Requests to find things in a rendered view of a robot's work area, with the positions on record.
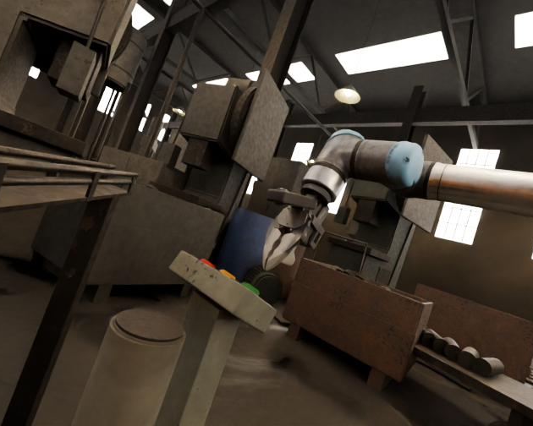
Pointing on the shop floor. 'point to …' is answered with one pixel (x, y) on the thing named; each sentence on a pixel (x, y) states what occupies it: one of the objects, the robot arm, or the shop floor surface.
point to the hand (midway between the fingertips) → (266, 262)
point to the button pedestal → (206, 339)
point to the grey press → (226, 144)
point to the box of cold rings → (482, 330)
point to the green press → (384, 225)
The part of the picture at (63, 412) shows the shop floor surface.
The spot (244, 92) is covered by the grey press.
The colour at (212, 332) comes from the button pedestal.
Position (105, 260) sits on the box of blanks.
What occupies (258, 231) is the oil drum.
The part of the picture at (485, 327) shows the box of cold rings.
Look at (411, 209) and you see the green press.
